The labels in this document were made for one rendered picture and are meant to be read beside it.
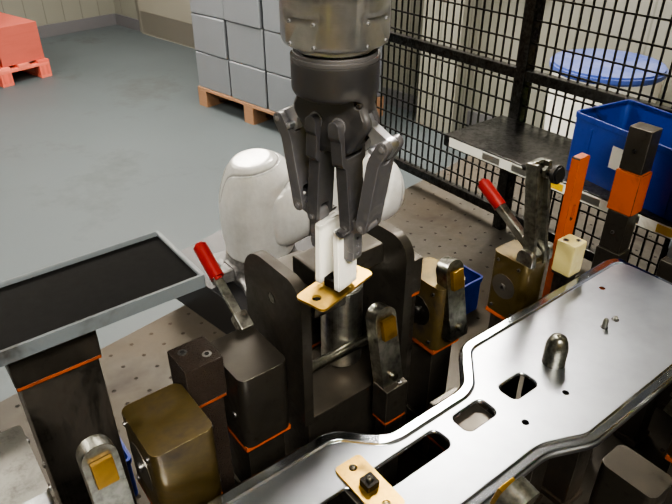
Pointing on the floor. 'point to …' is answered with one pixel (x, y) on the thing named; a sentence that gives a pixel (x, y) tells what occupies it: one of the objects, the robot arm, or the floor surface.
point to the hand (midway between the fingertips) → (336, 251)
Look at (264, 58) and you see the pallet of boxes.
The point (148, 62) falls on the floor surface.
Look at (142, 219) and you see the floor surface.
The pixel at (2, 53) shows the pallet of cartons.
